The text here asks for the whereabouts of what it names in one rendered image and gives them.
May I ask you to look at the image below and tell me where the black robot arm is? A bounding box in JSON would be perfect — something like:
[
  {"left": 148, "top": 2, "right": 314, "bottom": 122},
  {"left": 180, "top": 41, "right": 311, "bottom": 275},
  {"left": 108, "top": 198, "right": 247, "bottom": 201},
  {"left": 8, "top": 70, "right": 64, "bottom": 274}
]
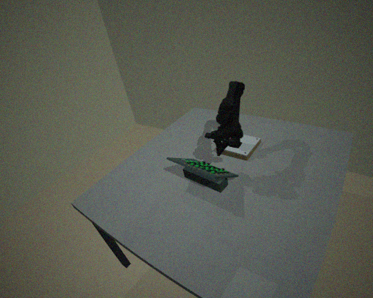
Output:
[{"left": 211, "top": 81, "right": 245, "bottom": 141}]

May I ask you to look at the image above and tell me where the grey switch panel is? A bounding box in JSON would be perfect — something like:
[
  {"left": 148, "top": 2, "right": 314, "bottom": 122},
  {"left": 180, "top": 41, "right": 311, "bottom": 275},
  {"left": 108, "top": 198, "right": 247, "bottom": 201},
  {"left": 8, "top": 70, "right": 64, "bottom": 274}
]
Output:
[{"left": 166, "top": 157, "right": 239, "bottom": 193}]

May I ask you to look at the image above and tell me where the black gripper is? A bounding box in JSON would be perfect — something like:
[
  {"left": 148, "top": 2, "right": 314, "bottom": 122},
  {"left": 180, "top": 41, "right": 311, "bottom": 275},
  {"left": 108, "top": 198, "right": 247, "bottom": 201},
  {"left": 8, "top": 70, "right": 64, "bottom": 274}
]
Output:
[{"left": 204, "top": 125, "right": 241, "bottom": 156}]

